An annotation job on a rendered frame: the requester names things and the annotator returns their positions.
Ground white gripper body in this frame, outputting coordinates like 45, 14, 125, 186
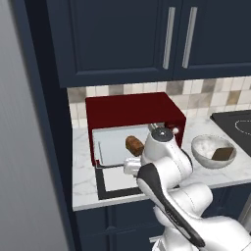
123, 157, 145, 177

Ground brown bread loaf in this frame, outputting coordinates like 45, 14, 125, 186
125, 135, 145, 158

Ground black toaster oven door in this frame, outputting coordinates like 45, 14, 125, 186
93, 162, 149, 201

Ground silver toaster oven tray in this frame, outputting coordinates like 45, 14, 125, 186
92, 125, 155, 167

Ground red toaster oven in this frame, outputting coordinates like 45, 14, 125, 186
84, 91, 187, 168

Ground grey marbled bowl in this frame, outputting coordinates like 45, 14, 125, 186
190, 134, 238, 171

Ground navy base cupboards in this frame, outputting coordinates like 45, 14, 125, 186
74, 182, 251, 251

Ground dark brown square slice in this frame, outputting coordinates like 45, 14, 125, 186
211, 146, 236, 162

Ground tall navy cabinet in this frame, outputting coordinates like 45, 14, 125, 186
9, 0, 77, 251

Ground black hob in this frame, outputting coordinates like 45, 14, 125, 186
209, 109, 251, 158

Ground wide navy cupboard door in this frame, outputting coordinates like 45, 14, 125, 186
45, 0, 183, 89

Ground narrow navy cupboard door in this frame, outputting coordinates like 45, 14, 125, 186
172, 0, 251, 81

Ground silver cupboard handle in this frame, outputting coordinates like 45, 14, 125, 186
180, 6, 199, 70
162, 6, 176, 71

